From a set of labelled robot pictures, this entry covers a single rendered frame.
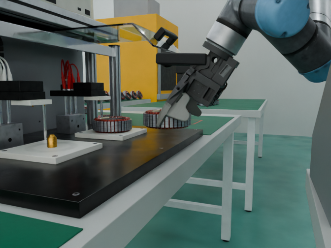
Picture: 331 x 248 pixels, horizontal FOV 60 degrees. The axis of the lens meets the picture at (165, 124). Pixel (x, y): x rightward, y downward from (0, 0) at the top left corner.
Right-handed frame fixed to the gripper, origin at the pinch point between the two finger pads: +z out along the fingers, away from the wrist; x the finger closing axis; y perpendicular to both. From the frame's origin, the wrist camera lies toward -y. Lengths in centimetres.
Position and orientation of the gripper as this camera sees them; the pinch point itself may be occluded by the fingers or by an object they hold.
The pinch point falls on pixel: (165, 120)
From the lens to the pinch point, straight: 67.5
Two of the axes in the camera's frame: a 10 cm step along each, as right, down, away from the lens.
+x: 3.5, -1.2, 9.3
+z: -4.9, 8.2, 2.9
